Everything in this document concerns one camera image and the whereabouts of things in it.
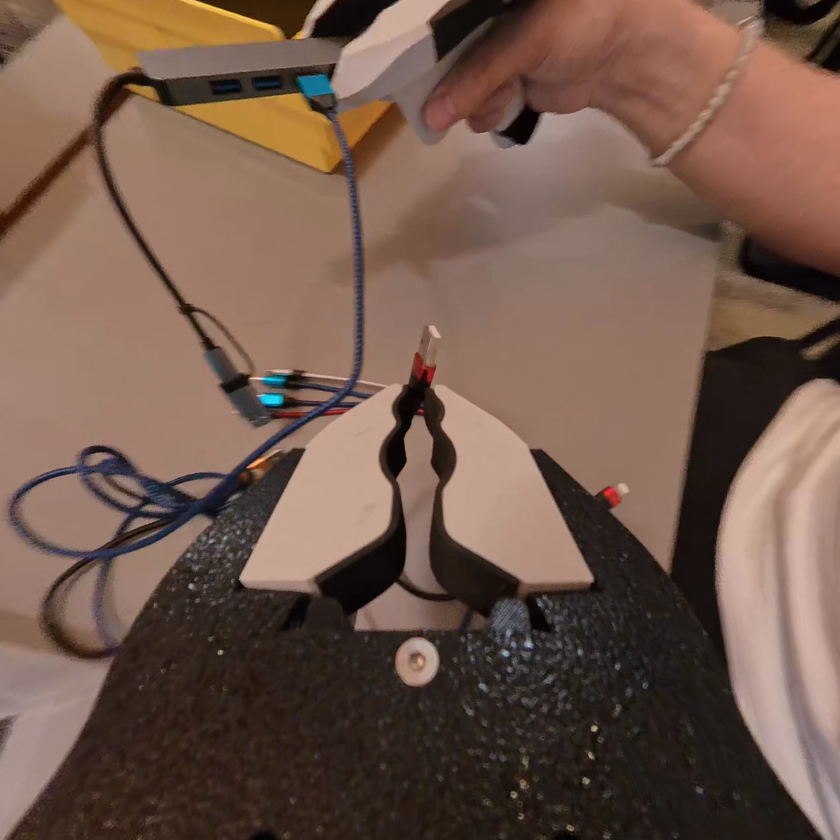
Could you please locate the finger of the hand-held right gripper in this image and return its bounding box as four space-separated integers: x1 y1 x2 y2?
330 20 441 111
302 0 395 39

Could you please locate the orange plug blue braided cable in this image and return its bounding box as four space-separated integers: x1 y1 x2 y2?
39 449 284 658

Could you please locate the black office chair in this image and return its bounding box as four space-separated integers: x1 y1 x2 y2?
738 233 840 303

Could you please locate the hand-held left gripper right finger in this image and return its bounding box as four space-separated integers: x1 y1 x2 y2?
425 385 596 618

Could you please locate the black hub cable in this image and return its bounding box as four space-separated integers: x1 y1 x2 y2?
92 69 273 427

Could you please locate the red plug black usb cable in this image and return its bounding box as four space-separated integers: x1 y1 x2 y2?
394 325 631 603

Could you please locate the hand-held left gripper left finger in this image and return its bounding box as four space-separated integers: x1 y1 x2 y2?
238 384 408 614

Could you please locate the person's right hand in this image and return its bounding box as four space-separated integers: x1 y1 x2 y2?
423 0 765 165

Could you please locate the yellow plastic bin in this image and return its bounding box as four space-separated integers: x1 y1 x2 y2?
52 0 395 173

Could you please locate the blue multi-head usb cable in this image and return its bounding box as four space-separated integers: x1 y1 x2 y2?
7 73 427 654

